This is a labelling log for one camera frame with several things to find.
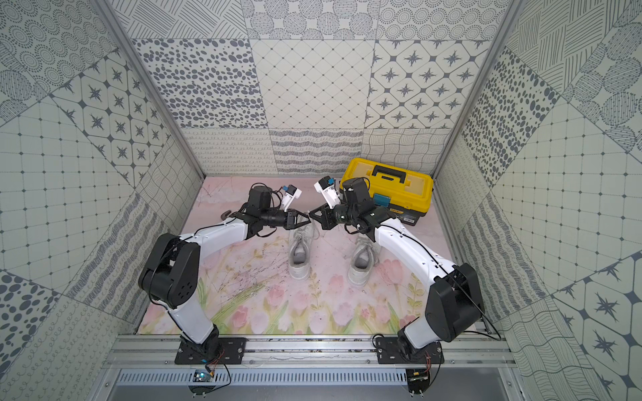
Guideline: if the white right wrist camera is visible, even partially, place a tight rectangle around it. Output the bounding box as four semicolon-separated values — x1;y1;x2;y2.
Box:
314;175;341;209

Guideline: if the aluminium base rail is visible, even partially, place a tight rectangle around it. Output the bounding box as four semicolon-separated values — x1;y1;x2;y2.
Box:
104;334;516;388

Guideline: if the white sneaker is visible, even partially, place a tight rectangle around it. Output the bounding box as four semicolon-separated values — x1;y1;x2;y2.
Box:
288;222;317;280
348;234;381;287

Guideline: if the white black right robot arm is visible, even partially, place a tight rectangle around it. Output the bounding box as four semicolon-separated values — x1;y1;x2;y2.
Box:
309;176;494;362

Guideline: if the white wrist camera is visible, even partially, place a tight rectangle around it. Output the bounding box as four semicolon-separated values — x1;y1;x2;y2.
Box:
314;175;341;209
281;185;302;212

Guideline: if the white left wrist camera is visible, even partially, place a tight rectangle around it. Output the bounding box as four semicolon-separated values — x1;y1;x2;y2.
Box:
281;185;302;212

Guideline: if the pink floral table mat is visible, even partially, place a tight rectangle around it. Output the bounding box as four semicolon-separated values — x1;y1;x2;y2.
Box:
137;174;477;337

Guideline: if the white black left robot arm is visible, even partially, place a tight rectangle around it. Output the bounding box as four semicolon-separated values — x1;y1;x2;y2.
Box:
138;184;311;365

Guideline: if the yellow black plastic toolbox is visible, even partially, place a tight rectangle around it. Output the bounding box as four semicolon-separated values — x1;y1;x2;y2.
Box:
340;158;434;226

